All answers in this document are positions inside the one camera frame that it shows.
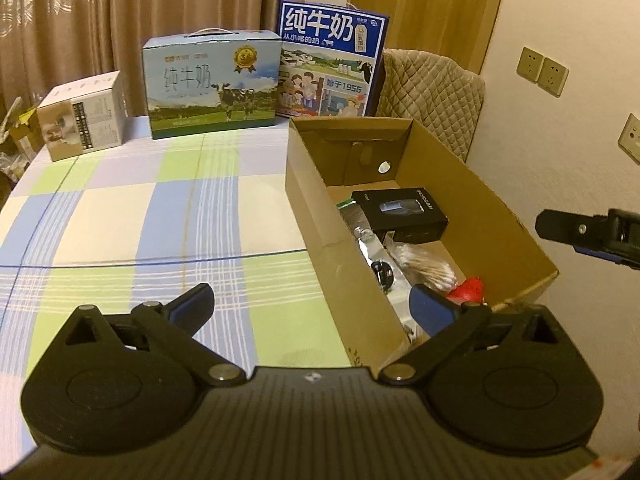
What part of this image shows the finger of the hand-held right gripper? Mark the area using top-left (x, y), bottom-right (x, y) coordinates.
top-left (534, 209), bottom-right (611, 257)

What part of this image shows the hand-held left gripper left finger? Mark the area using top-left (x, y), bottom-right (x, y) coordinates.
top-left (64, 282), bottom-right (247, 387)

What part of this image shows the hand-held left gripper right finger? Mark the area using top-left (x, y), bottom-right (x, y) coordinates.
top-left (377, 284), bottom-right (561, 387)

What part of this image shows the red toy figure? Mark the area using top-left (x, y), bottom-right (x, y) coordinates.
top-left (446, 276), bottom-right (486, 306)

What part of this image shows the bag of cotton swabs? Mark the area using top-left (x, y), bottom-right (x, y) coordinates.
top-left (385, 242), bottom-right (463, 292)

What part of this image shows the black cable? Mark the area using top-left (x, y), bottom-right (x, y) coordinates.
top-left (372, 259), bottom-right (398, 291)

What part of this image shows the black product box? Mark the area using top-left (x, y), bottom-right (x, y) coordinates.
top-left (350, 189), bottom-right (449, 245)

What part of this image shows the silver foil bag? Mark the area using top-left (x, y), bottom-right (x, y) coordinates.
top-left (336, 200), bottom-right (396, 291)

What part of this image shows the brown cardboard box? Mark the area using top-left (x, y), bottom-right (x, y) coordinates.
top-left (285, 116), bottom-right (560, 373)

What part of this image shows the checked tablecloth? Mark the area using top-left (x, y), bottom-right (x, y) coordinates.
top-left (0, 115), bottom-right (371, 453)

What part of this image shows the chair with quilted cover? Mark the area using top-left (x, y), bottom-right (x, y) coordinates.
top-left (376, 49), bottom-right (487, 163)

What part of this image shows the white and brown product box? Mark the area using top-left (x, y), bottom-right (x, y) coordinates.
top-left (36, 70), bottom-right (126, 163)

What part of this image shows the light blue milk carton box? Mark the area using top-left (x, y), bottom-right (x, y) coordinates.
top-left (141, 27), bottom-right (282, 141)

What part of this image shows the small cardboard carton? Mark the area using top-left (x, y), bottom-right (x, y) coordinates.
top-left (10, 105), bottom-right (43, 161)

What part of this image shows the wooden door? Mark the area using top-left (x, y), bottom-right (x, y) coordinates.
top-left (350, 0), bottom-right (508, 73)

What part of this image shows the dark blue milk carton box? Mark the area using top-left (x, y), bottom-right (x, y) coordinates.
top-left (276, 0), bottom-right (388, 118)

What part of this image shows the brown curtain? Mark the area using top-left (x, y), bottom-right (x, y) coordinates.
top-left (0, 0), bottom-right (288, 116)

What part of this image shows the beige wall socket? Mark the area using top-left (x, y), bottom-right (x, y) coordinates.
top-left (617, 112), bottom-right (640, 163)
top-left (517, 46), bottom-right (546, 83)
top-left (539, 57), bottom-right (570, 97)

